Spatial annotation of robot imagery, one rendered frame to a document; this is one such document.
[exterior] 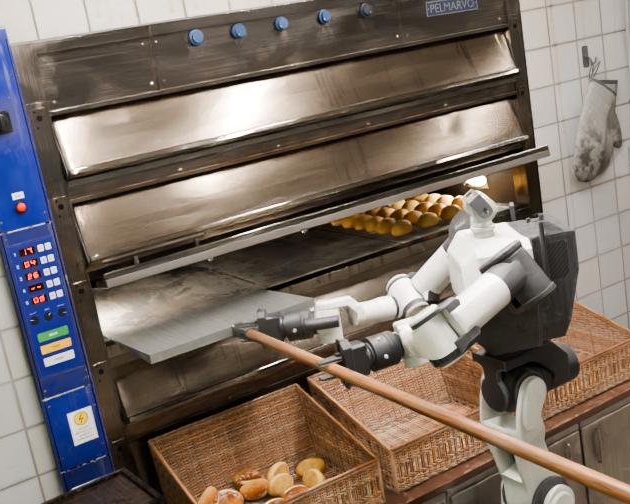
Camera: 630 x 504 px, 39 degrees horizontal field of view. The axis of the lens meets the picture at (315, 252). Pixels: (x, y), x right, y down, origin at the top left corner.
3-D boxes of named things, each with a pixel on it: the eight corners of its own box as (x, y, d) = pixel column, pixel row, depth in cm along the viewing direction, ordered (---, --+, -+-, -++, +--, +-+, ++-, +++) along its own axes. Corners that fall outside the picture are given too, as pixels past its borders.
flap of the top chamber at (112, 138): (68, 180, 257) (46, 117, 259) (514, 76, 343) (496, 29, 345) (71, 175, 253) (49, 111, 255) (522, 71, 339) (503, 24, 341)
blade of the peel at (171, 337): (315, 306, 274) (314, 298, 273) (151, 364, 247) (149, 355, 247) (261, 289, 304) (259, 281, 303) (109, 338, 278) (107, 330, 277)
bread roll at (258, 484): (267, 473, 284) (273, 487, 281) (266, 485, 289) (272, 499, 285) (238, 483, 281) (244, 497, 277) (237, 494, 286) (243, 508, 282)
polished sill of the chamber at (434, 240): (102, 355, 276) (99, 343, 275) (520, 214, 362) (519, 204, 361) (109, 359, 271) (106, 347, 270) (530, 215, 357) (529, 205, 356)
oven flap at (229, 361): (126, 424, 275) (106, 363, 277) (537, 267, 361) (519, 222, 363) (130, 423, 272) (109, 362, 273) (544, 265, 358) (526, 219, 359)
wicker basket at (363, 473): (161, 517, 285) (143, 439, 278) (310, 453, 311) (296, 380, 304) (224, 583, 243) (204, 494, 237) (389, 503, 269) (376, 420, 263)
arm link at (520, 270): (503, 320, 209) (536, 290, 216) (524, 307, 202) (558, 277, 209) (472, 281, 210) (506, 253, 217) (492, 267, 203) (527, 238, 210)
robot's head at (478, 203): (494, 205, 232) (475, 184, 230) (503, 211, 223) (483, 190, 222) (477, 221, 233) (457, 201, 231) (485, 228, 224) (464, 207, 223)
